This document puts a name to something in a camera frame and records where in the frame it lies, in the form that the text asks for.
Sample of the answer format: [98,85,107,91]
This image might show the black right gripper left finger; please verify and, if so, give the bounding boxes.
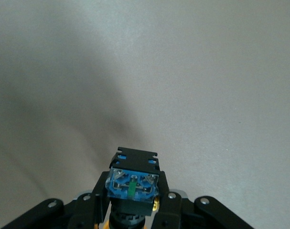
[1,170,112,229]

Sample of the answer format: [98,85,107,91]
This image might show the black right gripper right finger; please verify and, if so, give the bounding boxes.
[151,170,253,229]

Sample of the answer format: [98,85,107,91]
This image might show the black blue orange push button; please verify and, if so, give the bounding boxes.
[103,146,161,229]

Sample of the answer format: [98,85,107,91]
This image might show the brown table cover mat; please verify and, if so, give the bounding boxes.
[0,0,290,229]

